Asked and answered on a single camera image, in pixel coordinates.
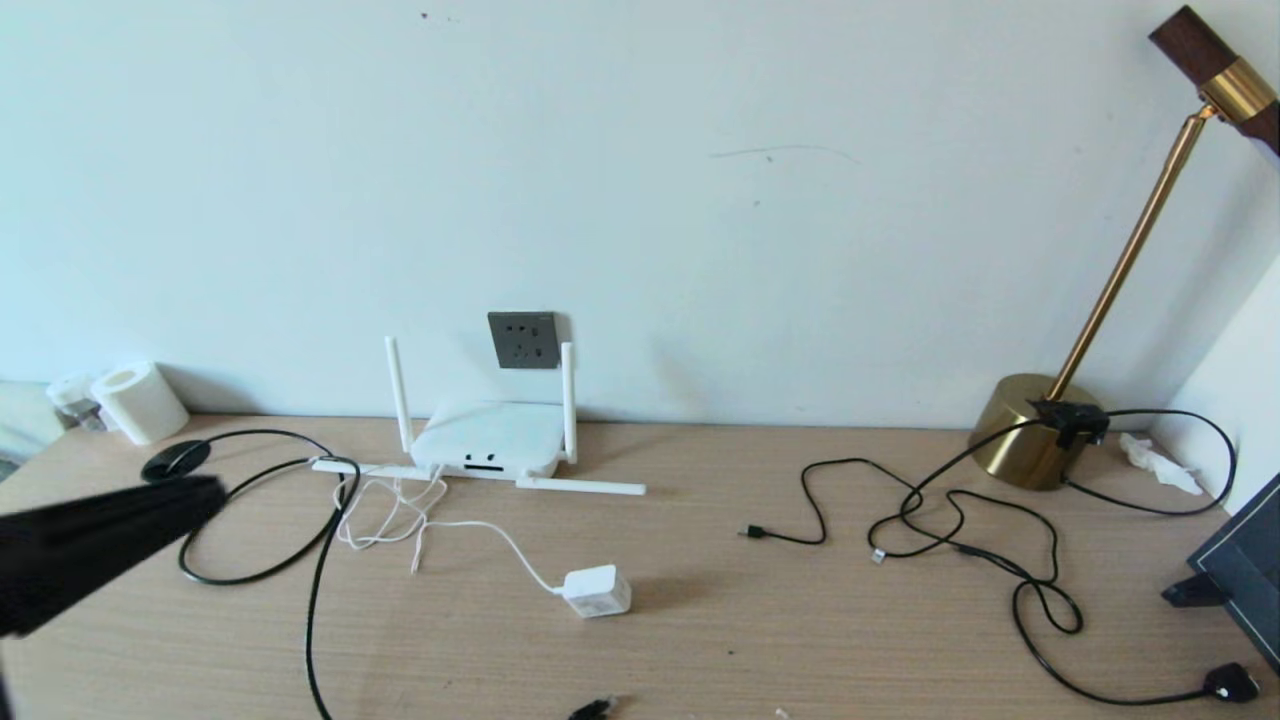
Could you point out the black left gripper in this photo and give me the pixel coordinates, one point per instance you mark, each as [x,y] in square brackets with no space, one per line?
[50,570]

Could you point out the white power adapter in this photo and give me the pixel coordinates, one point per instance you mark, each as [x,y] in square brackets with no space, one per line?
[597,590]

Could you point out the white router with antennas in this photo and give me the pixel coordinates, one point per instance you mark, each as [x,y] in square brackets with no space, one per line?
[490,440]

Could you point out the black oval desk grommet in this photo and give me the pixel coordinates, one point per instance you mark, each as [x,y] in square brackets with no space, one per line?
[175,460]

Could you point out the white toilet paper roll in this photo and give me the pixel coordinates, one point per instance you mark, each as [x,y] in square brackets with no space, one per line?
[140,405]

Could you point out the small clear container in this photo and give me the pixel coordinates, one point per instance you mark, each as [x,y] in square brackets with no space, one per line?
[72,395]

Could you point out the white bag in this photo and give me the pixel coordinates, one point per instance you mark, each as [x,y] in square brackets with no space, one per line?
[20,420]

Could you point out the gold desk lamp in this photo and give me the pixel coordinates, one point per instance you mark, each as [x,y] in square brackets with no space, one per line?
[1020,430]

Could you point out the crumpled white tissue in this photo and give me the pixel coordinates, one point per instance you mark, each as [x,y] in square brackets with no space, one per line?
[1160,465]

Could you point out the grey wall socket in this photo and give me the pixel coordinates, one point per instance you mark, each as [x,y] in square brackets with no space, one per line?
[522,340]

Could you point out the dark picture frame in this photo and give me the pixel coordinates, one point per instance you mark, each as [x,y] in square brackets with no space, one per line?
[1250,570]

